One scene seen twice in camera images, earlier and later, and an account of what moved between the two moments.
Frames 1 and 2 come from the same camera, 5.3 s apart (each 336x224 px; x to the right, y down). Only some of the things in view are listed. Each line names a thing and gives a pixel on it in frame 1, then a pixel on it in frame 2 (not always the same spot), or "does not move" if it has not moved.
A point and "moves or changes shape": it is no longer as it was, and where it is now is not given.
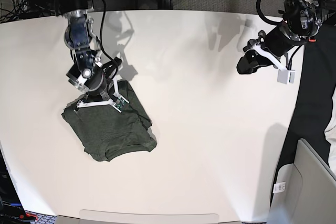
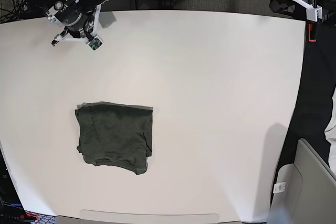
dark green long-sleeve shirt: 107,134 moves or changes shape
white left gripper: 118,102 → 94,42
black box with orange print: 12,210 does not move
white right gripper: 284,75 → 313,13
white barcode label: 279,187 does not move
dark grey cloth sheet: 316,93 does not move
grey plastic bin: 304,192 does not move
